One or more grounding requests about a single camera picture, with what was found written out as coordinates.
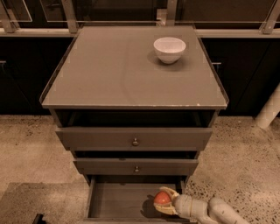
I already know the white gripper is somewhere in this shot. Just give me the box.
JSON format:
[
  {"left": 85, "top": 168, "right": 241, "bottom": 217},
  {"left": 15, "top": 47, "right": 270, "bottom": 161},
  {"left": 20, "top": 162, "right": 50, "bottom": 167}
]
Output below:
[{"left": 154, "top": 186, "right": 207, "bottom": 219}]

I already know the red apple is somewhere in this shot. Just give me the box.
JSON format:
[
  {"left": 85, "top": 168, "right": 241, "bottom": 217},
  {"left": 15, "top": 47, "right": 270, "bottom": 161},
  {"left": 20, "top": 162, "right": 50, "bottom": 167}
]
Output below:
[{"left": 154, "top": 192, "right": 171, "bottom": 205}]

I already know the grey bottom drawer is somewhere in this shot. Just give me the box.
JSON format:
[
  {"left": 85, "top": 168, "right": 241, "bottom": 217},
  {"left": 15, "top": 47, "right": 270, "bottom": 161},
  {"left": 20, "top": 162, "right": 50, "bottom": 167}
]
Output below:
[{"left": 84, "top": 175, "right": 191, "bottom": 224}]

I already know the grey drawer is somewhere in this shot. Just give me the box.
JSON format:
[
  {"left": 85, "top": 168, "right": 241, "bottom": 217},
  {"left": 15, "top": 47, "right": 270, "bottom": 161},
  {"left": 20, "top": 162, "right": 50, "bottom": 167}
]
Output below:
[
  {"left": 56, "top": 127, "right": 212, "bottom": 151},
  {"left": 84, "top": 175, "right": 191, "bottom": 224},
  {"left": 73, "top": 158, "right": 198, "bottom": 176}
]

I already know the brass top drawer knob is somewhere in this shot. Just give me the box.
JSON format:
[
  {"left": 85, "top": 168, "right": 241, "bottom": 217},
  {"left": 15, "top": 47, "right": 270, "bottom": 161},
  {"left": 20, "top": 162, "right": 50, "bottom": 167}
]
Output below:
[{"left": 132, "top": 138, "right": 139, "bottom": 146}]

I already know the grey middle drawer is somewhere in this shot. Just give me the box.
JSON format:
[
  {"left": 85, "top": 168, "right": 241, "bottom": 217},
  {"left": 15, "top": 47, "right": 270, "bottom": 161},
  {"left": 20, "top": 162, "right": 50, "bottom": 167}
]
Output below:
[{"left": 73, "top": 158, "right": 198, "bottom": 176}]

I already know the grey drawer cabinet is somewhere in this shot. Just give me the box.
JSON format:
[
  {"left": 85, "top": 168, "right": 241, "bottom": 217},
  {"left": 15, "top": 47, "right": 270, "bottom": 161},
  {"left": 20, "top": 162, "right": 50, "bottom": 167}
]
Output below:
[{"left": 38, "top": 25, "right": 230, "bottom": 224}]

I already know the grey top drawer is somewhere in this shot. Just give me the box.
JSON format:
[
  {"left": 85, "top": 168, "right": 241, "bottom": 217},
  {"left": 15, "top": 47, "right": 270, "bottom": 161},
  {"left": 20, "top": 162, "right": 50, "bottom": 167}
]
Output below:
[{"left": 56, "top": 127, "right": 212, "bottom": 151}]

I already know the black object on floor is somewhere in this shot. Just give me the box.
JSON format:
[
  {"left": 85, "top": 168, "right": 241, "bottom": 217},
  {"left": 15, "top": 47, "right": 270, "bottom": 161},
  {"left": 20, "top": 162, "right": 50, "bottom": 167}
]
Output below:
[{"left": 32, "top": 213, "right": 46, "bottom": 224}]

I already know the white ceramic bowl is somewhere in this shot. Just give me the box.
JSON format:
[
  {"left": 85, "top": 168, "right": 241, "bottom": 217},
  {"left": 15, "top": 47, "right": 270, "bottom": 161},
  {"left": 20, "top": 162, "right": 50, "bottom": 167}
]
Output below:
[{"left": 153, "top": 37, "right": 186, "bottom": 64}]

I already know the white cylindrical post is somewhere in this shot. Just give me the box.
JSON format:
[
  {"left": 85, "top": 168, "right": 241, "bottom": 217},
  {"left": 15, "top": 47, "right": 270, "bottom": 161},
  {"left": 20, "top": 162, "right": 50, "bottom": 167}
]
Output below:
[{"left": 255, "top": 84, "right": 280, "bottom": 129}]

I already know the metal railing frame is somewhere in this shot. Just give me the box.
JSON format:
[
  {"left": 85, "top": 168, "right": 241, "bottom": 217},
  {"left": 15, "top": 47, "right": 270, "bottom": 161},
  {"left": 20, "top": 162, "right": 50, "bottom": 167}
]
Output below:
[{"left": 1, "top": 0, "right": 280, "bottom": 39}]

